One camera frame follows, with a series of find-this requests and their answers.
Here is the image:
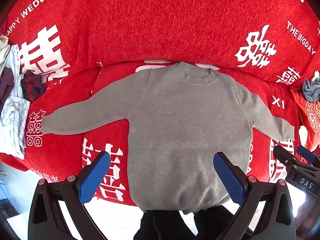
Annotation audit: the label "grey knit sweater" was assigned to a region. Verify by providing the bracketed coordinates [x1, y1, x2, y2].
[42, 62, 295, 213]

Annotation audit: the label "pile of mixed clothes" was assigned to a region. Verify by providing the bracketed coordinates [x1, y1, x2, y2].
[1, 35, 46, 160]

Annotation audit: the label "red embroidered pillow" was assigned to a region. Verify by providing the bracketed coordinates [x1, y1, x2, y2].
[292, 91, 320, 152]

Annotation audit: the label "grey crumpled cloth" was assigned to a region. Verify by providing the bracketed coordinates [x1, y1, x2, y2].
[302, 77, 320, 102]

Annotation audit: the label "person's dark trouser legs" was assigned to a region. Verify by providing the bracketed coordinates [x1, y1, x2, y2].
[133, 205, 233, 240]

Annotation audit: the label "red wedding print blanket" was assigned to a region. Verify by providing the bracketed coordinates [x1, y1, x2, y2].
[1, 0, 319, 206]

